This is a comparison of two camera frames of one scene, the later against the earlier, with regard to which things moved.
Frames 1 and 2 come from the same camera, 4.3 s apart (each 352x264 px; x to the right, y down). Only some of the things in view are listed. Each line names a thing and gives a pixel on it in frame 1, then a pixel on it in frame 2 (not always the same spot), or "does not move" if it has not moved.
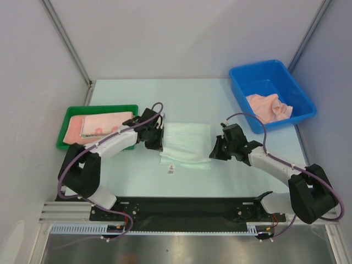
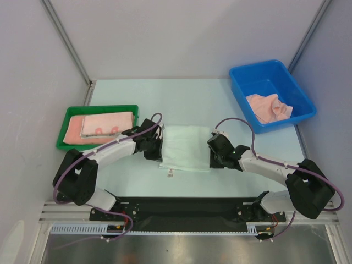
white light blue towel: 186,144 does not move
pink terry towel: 73,132 does not move
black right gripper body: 220,149 to 213,155
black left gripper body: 153,141 to 152,150
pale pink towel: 269,108 does not move
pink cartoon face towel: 96,125 does not move
